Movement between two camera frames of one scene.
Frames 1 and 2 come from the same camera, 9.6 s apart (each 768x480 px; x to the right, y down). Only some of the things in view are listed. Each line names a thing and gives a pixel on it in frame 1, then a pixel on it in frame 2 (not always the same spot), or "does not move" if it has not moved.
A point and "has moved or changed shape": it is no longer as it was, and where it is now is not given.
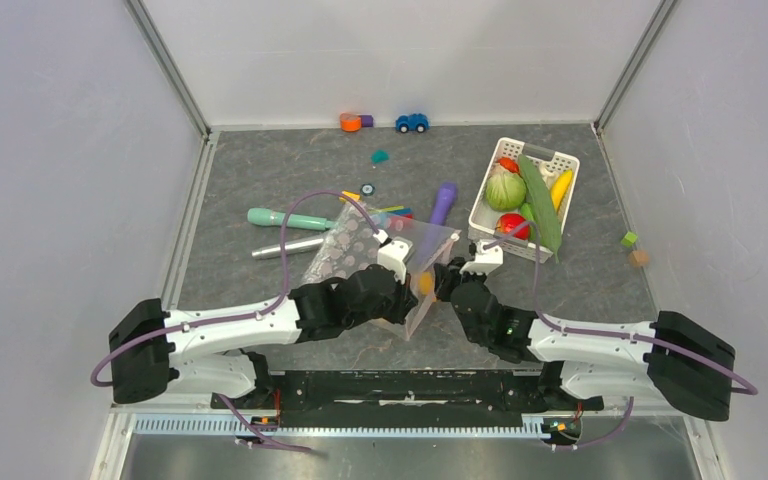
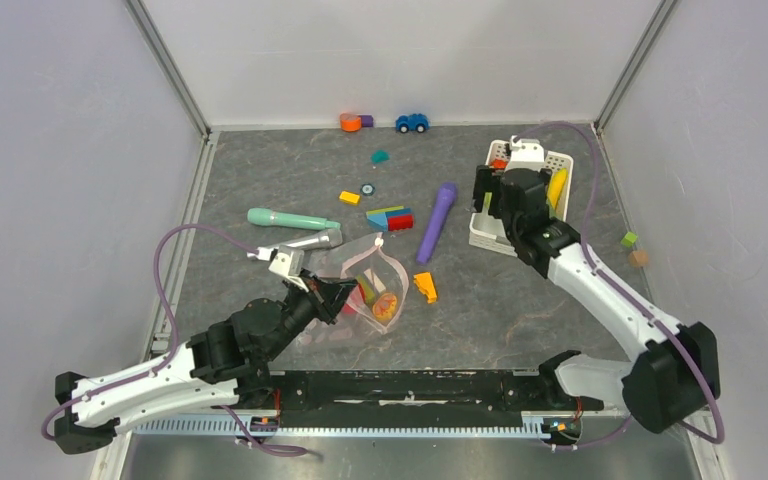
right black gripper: [447, 275] to [488, 180]
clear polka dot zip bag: [353, 245] has moved or changed shape
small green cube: [629, 239] does not move
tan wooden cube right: [638, 257] does not move
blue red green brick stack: [395, 210] does not move
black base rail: [477, 398] does not move
